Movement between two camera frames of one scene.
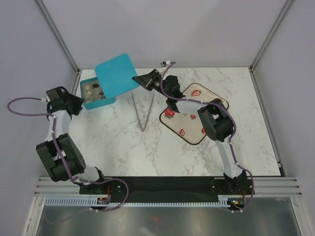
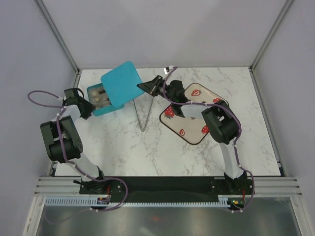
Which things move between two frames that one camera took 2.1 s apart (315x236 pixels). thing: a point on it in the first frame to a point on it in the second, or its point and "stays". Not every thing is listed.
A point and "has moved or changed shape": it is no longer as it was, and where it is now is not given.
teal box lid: (116, 75) has moved or changed shape
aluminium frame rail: (47, 187) stays
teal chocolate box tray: (90, 92) has moved or changed shape
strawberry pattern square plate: (189, 126) stays
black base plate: (168, 189) stays
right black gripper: (147, 80) to (152, 86)
